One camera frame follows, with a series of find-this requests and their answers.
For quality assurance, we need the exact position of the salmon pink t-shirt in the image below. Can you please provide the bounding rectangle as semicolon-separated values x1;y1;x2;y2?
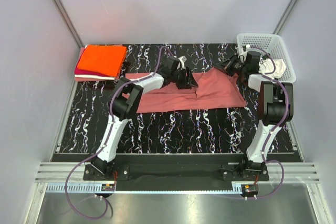
125;68;246;113

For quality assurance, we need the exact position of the black marble pattern mat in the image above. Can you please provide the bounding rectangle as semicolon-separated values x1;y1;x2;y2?
56;43;296;154

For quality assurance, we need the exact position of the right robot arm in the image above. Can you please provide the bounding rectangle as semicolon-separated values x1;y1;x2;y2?
215;47;293;181

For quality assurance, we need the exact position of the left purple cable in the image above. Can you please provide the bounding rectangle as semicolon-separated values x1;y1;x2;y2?
64;45;179;219

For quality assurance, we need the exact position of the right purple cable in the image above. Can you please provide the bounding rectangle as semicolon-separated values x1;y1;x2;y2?
245;45;292;200

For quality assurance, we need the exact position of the purple cable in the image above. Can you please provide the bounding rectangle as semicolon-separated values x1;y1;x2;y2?
64;45;179;219
245;45;292;200

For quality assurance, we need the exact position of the white printed t-shirt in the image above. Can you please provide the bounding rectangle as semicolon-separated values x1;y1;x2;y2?
258;58;287;79

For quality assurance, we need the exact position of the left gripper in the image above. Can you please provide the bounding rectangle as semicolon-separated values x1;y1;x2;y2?
170;67;197;90

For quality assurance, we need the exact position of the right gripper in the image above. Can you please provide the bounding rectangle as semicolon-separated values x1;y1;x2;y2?
214;54;247;78

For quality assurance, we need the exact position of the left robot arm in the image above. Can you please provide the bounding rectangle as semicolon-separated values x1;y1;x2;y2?
85;56;198;180

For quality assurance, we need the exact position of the white slotted cable duct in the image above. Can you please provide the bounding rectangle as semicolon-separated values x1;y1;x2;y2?
46;182;243;195

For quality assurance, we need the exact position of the orange folded t-shirt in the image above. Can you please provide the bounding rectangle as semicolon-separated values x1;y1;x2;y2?
77;45;128;77

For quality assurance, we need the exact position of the white plastic basket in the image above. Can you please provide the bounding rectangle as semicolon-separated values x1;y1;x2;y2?
236;33;296;83

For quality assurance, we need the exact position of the aluminium frame rail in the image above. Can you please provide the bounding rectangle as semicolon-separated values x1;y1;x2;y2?
35;162;319;183

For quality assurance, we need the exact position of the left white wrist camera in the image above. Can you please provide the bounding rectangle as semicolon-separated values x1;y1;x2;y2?
177;56;187;69

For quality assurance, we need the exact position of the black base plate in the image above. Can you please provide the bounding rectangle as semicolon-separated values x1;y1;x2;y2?
83;154;269;193

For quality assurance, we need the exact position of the crimson folded t-shirt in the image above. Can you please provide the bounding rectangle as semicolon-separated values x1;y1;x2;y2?
74;47;106;77

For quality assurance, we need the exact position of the light pink folded t-shirt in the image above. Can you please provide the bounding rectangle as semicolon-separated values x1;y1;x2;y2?
74;47;116;82

